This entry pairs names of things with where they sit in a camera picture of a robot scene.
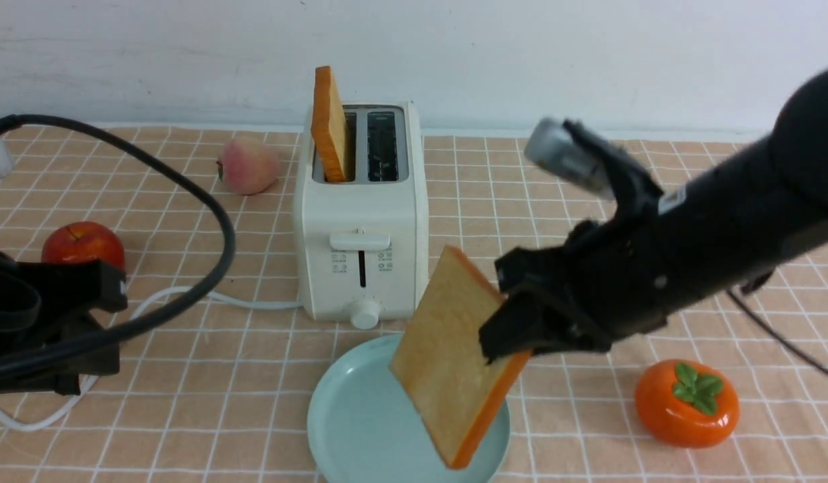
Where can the white two-slot toaster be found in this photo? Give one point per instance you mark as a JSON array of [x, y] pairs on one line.
[[362, 246]]

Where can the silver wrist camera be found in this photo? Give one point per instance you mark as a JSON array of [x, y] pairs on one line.
[[552, 148]]

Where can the light blue round plate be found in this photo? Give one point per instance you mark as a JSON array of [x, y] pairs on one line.
[[362, 427]]

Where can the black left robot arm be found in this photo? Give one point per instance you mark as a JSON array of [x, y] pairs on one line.
[[42, 304]]

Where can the red apple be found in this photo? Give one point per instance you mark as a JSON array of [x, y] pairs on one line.
[[79, 242]]

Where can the orange persimmon with green leaves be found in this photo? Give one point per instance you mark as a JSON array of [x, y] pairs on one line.
[[686, 404]]

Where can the toast slice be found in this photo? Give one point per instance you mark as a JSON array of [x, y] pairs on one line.
[[329, 127], [440, 365]]

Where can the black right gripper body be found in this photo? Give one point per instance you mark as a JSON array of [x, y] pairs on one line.
[[620, 305]]

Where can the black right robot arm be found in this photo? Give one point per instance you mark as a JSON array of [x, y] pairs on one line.
[[662, 251]]

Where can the pink peach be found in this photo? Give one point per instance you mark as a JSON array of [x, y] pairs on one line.
[[247, 166]]

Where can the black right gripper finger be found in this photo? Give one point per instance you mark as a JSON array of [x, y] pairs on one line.
[[546, 268], [539, 321]]

